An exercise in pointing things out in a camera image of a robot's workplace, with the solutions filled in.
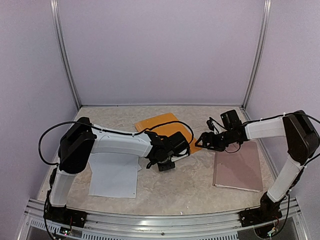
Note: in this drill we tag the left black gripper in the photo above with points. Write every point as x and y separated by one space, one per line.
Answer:
164 167

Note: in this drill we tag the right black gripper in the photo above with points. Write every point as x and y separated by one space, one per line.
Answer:
205 136

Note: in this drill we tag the orange folder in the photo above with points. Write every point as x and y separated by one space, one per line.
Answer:
166 130

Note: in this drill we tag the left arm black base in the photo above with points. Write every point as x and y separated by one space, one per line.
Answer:
64 215

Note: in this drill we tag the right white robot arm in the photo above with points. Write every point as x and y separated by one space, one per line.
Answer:
294 130

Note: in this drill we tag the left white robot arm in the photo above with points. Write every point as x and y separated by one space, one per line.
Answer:
84 138

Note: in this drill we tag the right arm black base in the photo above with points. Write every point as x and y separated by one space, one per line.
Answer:
266 212

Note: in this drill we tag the white paper sheet on table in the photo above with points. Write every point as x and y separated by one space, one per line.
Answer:
114 175

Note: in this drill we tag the front aluminium rail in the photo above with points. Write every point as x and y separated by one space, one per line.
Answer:
111 226

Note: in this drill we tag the right aluminium frame post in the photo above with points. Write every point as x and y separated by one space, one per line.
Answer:
258 53

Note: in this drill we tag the aluminium frame post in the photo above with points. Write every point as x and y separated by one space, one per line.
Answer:
258 53
54 5

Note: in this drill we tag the left aluminium frame post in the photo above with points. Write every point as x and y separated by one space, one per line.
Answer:
54 5

